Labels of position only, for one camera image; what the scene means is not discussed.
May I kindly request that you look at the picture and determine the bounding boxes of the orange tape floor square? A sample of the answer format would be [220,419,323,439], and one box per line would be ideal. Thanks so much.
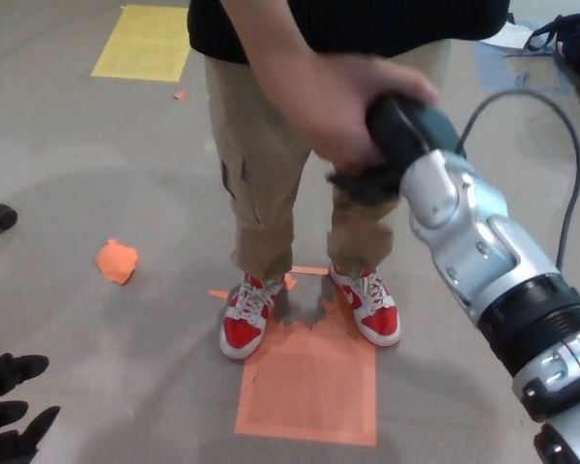
[234,264,379,447]

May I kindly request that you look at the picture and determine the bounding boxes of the red white right sneaker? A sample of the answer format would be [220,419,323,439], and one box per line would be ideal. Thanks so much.
[218,273,287,361]

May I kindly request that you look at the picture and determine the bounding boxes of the crumpled orange paper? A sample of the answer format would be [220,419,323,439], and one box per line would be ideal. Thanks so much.
[95,238,140,288]

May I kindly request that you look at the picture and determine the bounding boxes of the khaki cargo trousers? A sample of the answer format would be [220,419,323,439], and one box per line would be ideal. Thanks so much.
[203,41,453,284]

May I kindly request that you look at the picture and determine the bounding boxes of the white paper sheet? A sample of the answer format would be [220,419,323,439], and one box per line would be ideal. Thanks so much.
[478,21,536,52]

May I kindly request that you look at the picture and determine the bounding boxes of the red white sneaker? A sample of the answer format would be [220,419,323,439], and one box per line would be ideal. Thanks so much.
[328,263,402,347]
[218,273,287,361]

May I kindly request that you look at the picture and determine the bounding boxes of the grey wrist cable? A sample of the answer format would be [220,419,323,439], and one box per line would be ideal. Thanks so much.
[456,89,580,275]

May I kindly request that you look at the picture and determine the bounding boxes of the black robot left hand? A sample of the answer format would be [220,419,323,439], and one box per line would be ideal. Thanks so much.
[0,353,62,464]

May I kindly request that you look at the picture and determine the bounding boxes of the yellow floor sheet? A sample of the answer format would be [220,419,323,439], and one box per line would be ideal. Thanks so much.
[90,4,190,84]

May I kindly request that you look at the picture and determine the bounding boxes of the person's bare right hand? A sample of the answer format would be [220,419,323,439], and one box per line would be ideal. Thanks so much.
[269,49,441,168]

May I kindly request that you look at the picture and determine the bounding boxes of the red white left sneaker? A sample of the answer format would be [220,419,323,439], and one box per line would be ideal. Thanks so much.
[328,263,402,347]

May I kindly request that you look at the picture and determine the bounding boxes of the black t-shirt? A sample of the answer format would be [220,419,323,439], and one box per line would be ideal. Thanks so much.
[187,0,509,67]

